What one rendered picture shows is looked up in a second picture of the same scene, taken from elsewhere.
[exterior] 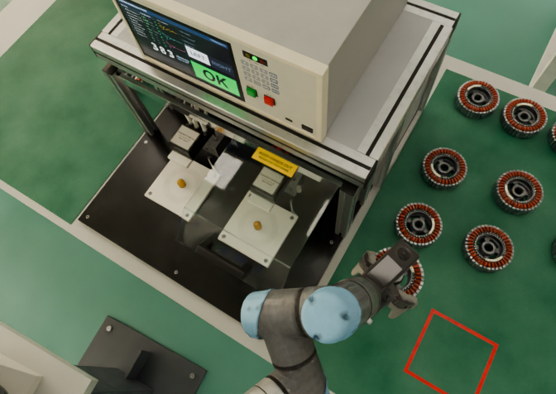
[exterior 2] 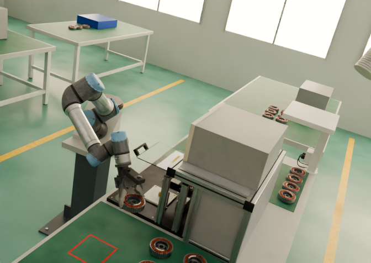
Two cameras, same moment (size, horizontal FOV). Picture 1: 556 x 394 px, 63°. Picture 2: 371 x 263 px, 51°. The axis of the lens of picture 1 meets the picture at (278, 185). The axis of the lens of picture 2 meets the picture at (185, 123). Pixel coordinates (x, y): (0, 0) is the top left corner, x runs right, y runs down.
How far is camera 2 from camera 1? 169 cm
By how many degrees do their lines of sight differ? 61
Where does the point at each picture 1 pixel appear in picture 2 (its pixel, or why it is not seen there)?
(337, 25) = (211, 129)
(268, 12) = (215, 121)
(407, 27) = (242, 188)
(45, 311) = not seen: hidden behind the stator
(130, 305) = not seen: hidden behind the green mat
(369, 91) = (207, 174)
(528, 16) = not seen: outside the picture
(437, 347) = (99, 246)
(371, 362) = (96, 224)
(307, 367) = (102, 147)
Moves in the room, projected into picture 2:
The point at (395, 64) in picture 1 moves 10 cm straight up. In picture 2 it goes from (221, 182) to (226, 163)
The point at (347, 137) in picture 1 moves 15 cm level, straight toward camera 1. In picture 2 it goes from (185, 166) to (154, 159)
